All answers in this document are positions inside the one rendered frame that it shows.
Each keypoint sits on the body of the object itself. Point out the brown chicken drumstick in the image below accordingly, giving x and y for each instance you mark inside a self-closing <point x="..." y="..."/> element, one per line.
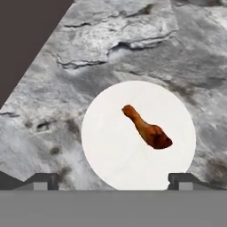
<point x="150" y="133"/>

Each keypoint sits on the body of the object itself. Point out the white round plate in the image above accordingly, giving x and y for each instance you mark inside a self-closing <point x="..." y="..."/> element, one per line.
<point x="112" y="153"/>

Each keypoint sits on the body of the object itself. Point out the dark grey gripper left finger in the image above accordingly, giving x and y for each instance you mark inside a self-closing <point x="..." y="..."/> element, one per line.
<point x="44" y="178"/>

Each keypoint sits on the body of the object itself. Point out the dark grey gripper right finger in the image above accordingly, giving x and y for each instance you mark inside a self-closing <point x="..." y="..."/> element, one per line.
<point x="181" y="178"/>

